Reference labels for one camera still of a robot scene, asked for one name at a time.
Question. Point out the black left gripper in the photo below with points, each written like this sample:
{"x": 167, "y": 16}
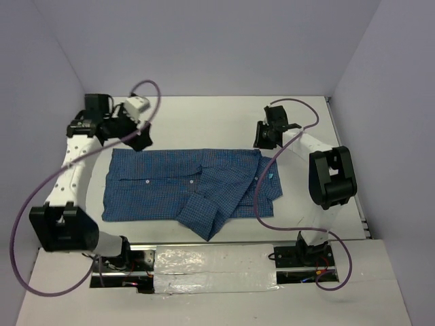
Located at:
{"x": 141, "y": 142}

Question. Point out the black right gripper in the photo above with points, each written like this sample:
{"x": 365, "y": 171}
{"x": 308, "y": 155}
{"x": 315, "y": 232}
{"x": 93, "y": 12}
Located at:
{"x": 259, "y": 142}

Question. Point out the blue checkered long sleeve shirt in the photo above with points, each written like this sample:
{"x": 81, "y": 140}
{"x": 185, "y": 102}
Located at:
{"x": 199, "y": 188}

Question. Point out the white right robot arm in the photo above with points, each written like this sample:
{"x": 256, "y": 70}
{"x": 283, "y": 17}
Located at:
{"x": 331, "y": 178}

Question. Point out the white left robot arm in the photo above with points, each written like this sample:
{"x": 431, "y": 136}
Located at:
{"x": 61, "y": 223}

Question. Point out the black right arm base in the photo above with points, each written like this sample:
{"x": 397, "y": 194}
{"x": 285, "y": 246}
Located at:
{"x": 301, "y": 263}

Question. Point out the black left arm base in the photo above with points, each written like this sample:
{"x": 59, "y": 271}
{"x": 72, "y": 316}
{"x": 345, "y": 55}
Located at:
{"x": 137, "y": 272}

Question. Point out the white taped cover sheet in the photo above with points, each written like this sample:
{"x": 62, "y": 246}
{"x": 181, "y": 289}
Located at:
{"x": 241, "y": 268}

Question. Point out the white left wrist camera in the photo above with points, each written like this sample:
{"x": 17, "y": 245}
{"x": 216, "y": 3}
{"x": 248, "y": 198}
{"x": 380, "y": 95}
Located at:
{"x": 134, "y": 106}

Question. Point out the aluminium table edge rail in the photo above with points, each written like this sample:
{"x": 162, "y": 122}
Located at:
{"x": 363, "y": 218}

